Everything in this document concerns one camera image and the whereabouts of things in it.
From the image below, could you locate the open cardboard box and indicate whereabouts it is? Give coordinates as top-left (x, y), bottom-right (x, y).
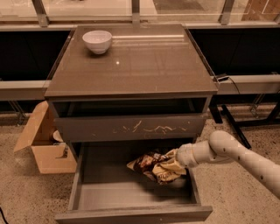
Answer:
top-left (14, 101), bottom-right (77, 174)

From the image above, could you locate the closed upper drawer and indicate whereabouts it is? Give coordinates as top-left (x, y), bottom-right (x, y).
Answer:
top-left (54, 113), bottom-right (207, 142)

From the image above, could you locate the black metal stand leg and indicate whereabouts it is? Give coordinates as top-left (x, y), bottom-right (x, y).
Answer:
top-left (221, 104), bottom-right (251, 150)

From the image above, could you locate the black cable on ledge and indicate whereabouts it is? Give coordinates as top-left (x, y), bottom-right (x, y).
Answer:
top-left (213, 73), bottom-right (242, 95)

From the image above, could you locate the dark brown drawer cabinet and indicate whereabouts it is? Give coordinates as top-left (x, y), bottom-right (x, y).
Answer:
top-left (44, 24), bottom-right (219, 224)

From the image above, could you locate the open middle drawer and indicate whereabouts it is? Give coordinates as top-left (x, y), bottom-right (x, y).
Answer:
top-left (55, 139), bottom-right (213, 224)

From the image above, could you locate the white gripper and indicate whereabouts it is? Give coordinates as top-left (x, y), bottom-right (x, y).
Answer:
top-left (165, 141), bottom-right (211, 175)

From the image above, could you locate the black cable on floor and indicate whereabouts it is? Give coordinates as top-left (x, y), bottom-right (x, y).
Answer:
top-left (0, 206), bottom-right (10, 224)

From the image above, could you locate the white ceramic bowl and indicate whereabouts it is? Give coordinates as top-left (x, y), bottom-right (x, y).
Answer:
top-left (82, 31), bottom-right (112, 54)

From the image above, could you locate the white item in box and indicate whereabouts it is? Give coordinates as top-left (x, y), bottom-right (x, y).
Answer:
top-left (52, 130), bottom-right (63, 143)

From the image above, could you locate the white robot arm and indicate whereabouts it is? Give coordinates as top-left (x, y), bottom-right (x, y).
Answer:
top-left (171, 130), bottom-right (280, 199)

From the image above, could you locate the brown and yellow chip bag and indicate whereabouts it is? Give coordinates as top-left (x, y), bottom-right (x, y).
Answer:
top-left (127, 151), bottom-right (186, 185)

